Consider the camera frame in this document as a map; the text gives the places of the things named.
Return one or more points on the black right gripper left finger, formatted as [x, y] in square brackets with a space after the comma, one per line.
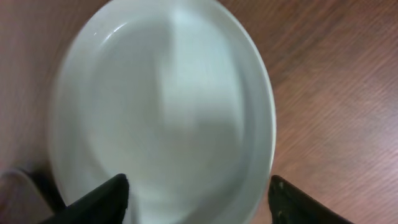
[106, 204]

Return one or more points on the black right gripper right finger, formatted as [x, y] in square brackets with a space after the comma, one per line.
[289, 205]

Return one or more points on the white plate with yellow stain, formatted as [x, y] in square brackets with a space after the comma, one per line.
[173, 94]

